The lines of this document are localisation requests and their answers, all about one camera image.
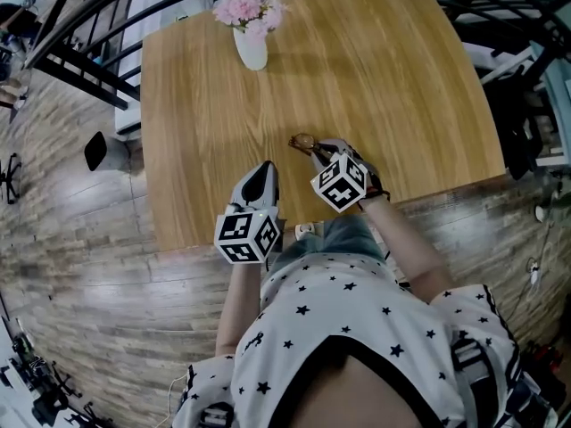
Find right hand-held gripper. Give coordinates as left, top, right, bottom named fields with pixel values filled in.
left=310, top=138, right=370, bottom=214

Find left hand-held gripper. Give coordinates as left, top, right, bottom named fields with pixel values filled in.
left=213, top=161, right=286, bottom=266

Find brown-framed eyeglasses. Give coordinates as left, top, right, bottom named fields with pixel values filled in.
left=287, top=132, right=334, bottom=156

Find person's right forearm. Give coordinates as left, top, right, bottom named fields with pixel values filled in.
left=363, top=196, right=456, bottom=305

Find person's left forearm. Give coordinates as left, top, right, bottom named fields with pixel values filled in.
left=215, top=260, right=264, bottom=357

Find person's right hand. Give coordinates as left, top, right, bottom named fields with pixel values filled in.
left=363, top=162, right=384, bottom=195

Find white shoe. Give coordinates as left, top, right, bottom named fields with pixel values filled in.
left=294, top=222, right=319, bottom=242

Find grey denim shorts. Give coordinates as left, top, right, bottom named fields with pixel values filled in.
left=267, top=215, right=389, bottom=280

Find white ceramic vase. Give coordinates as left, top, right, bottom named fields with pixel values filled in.
left=232, top=27, right=269, bottom=71

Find white star-print shirt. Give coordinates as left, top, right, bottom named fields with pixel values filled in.
left=171, top=254, right=559, bottom=428

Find grey bin with black lid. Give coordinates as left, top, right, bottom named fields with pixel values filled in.
left=83, top=130, right=133, bottom=173

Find pink flower bouquet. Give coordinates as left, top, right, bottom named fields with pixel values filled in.
left=212, top=0, right=291, bottom=35

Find black chair with dark clothes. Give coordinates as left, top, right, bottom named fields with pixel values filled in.
left=484, top=67, right=545, bottom=182

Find black metal railing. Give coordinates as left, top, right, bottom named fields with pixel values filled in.
left=24, top=0, right=571, bottom=111

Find light blue desk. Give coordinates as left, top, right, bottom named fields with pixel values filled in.
left=528, top=40, right=571, bottom=169

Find black office chair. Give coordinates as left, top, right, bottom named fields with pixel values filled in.
left=0, top=152, right=22, bottom=205

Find black tripod equipment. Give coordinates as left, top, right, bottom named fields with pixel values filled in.
left=0, top=327, right=112, bottom=428

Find white floor cable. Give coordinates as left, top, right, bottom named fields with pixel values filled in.
left=153, top=370, right=191, bottom=428

